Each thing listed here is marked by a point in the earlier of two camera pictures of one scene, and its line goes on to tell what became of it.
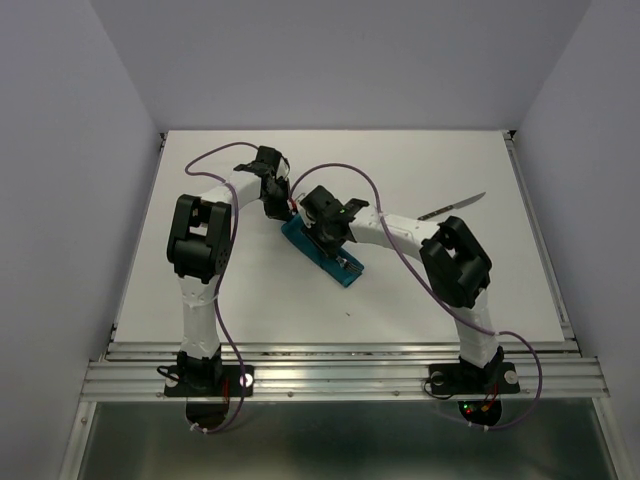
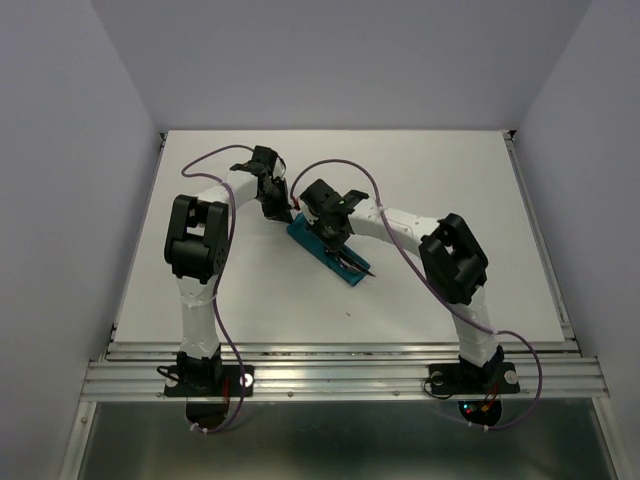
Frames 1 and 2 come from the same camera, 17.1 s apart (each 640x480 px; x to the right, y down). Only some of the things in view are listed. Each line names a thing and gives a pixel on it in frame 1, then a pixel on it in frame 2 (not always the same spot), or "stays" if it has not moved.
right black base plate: [465, 380] stays
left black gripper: [281, 211] stays
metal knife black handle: [439, 211] → [350, 263]
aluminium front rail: [345, 368] stays
